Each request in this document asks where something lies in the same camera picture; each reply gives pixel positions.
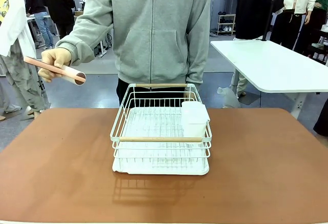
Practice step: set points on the white plastic drip tray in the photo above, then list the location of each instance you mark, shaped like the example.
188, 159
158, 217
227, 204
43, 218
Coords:
159, 170

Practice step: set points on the bystander in black sweater jeans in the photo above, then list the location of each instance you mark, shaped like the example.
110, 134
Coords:
34, 1

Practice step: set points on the white background table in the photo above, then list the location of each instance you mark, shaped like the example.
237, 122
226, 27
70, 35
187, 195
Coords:
269, 62

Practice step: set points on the bystander in long black coat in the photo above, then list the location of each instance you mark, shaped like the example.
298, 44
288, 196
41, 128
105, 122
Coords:
57, 1

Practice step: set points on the white background desk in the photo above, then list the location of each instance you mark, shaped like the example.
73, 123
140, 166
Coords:
46, 17

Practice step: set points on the person's left forearm grey sleeve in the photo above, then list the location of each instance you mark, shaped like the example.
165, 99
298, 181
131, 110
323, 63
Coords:
198, 60

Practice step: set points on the white plastic bag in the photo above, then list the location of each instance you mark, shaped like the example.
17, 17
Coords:
229, 99

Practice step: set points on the dark shelf unit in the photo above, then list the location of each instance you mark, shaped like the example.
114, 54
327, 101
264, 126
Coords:
320, 47

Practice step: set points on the person in grey hoodie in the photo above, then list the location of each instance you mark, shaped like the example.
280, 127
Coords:
153, 29

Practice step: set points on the person's right forearm grey sleeve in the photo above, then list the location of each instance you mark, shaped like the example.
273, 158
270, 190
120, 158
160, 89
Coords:
82, 42

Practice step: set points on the wooden shoe rack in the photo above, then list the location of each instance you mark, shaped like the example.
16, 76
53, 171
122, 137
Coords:
225, 24

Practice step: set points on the white plastic cutlery holder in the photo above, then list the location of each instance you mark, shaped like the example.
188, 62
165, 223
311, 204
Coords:
194, 121

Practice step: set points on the person's right hand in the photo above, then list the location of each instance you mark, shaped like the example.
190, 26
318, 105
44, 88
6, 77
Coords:
57, 56

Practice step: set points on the black bag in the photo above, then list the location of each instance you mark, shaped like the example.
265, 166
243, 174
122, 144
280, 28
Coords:
322, 121

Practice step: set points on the bystander in white shirt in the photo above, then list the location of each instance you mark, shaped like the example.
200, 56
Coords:
15, 29

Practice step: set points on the brown cardboard box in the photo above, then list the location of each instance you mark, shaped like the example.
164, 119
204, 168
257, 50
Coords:
78, 13

